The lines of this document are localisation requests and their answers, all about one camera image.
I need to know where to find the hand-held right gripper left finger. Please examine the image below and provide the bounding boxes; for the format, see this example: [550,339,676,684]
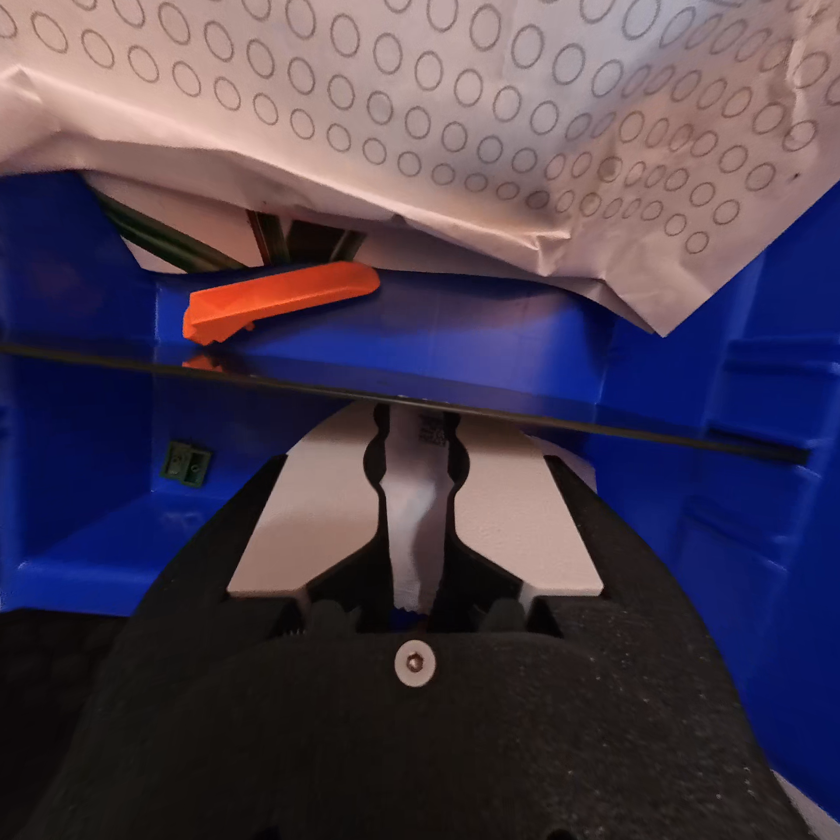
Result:
[226,400,391,599]

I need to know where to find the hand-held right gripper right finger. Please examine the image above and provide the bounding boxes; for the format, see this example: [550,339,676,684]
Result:
[448,412,605,598]

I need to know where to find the small torn white paper bag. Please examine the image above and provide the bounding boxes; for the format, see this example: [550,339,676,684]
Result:
[387,407,460,614]

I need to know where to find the blue plastic bin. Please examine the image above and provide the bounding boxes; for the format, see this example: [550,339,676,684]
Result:
[0,171,840,805]

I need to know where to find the dark green square lego piece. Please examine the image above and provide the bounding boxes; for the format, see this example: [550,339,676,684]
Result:
[161,441,214,488]

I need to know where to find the orange lego brick separator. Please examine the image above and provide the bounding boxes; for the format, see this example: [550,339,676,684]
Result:
[182,260,382,347]

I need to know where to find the dark lego stem pieces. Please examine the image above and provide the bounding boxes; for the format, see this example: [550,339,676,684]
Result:
[92,193,368,273]

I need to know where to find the large white paper bag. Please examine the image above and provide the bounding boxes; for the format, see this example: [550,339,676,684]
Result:
[0,0,840,339]

